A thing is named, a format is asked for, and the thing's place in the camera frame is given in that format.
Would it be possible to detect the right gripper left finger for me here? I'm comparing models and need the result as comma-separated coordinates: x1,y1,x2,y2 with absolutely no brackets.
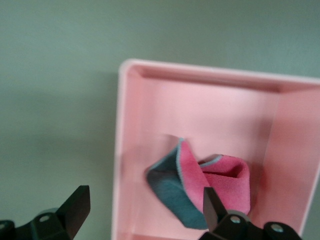
0,185,90,240

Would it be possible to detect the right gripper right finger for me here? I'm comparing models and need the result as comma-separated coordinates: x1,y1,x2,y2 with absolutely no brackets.
198,186,302,240

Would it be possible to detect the grey and pink cloth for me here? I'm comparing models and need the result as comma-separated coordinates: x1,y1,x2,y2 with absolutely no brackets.
145,137,252,230

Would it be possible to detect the pink plastic bin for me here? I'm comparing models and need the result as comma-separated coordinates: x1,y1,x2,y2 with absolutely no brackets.
109,58,320,240

